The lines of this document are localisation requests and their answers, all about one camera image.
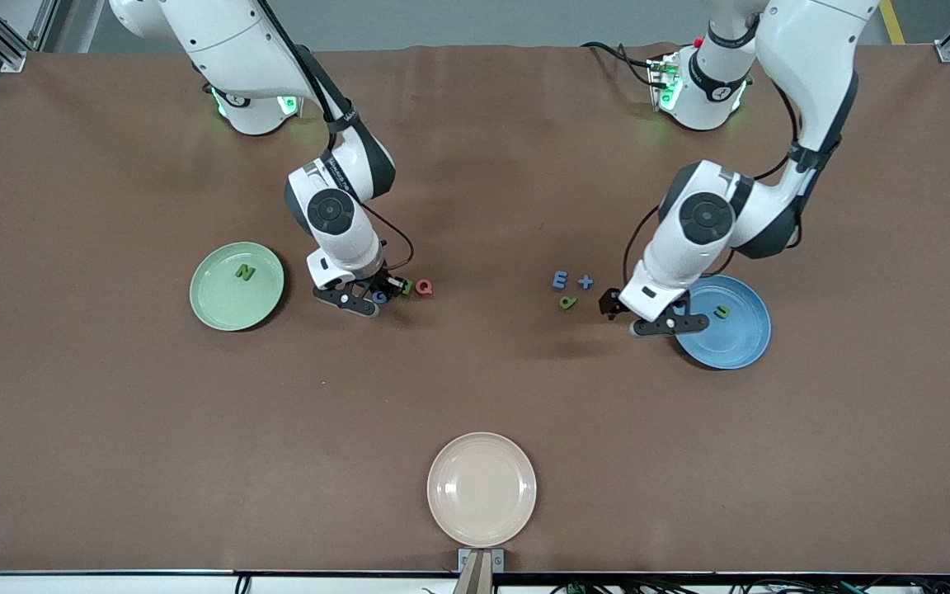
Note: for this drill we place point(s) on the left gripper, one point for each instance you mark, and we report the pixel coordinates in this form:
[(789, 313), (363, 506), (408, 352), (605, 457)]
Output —
[(609, 303)]

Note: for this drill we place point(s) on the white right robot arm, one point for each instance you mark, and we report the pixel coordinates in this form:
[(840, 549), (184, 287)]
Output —
[(228, 33)]

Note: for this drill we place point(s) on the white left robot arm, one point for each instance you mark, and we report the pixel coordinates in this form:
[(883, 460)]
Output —
[(813, 49)]

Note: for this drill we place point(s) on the blue three-pronged foam letter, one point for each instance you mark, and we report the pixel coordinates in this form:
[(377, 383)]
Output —
[(556, 280)]

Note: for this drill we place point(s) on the grey metal bracket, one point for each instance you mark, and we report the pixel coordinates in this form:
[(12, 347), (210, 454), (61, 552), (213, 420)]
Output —
[(498, 561)]

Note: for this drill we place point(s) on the blue plate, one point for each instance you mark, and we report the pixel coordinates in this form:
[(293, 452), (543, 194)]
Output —
[(739, 338)]

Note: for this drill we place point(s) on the green letter p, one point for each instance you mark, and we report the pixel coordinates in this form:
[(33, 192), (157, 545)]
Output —
[(567, 303)]

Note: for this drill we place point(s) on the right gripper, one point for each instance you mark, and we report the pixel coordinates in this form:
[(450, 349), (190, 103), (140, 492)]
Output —
[(384, 282)]

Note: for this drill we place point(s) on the red letter Q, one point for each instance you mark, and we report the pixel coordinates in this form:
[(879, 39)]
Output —
[(419, 287)]

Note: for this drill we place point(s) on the green letter N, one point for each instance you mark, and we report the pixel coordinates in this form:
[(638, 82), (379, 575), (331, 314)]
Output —
[(244, 272)]

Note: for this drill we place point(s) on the beige plate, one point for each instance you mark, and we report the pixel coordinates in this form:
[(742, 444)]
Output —
[(482, 490)]

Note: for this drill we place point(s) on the light green plate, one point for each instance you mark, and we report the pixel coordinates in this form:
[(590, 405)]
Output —
[(236, 305)]

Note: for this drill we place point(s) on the brown table mat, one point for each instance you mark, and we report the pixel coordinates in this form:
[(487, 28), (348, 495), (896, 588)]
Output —
[(475, 165)]

